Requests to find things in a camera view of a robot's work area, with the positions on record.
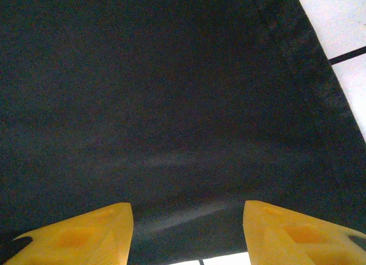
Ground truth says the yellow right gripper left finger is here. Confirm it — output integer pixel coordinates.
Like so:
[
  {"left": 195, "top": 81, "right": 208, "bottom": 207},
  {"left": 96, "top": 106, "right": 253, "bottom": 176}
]
[{"left": 5, "top": 202, "right": 135, "bottom": 265}]

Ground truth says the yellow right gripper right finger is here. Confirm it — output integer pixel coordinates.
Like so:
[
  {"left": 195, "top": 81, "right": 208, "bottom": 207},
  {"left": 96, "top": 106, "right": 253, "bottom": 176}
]
[{"left": 242, "top": 200, "right": 366, "bottom": 265}]

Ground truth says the black t-shirt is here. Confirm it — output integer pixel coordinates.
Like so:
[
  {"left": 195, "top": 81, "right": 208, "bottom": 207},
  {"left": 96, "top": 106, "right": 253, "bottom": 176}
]
[{"left": 0, "top": 0, "right": 366, "bottom": 265}]

